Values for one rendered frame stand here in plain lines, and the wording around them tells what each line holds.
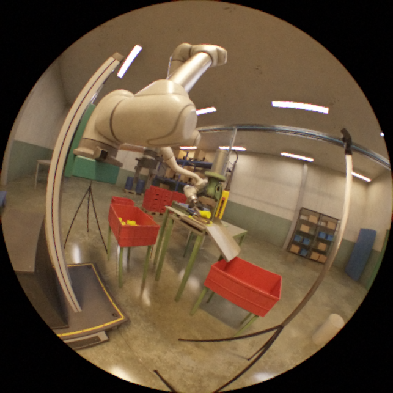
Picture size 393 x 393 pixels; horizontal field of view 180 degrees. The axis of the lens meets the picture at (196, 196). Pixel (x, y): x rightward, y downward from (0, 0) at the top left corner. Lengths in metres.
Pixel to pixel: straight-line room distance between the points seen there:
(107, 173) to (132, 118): 0.19
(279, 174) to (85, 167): 6.54
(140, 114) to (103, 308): 1.12
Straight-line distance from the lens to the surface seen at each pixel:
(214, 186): 1.18
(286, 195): 6.30
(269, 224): 6.24
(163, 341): 1.36
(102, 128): 0.42
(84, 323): 1.07
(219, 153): 1.24
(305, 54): 3.17
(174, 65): 0.83
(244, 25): 2.98
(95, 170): 0.41
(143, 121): 0.31
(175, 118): 0.29
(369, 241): 6.41
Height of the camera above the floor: 1.28
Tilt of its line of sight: 3 degrees down
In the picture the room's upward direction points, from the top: 17 degrees clockwise
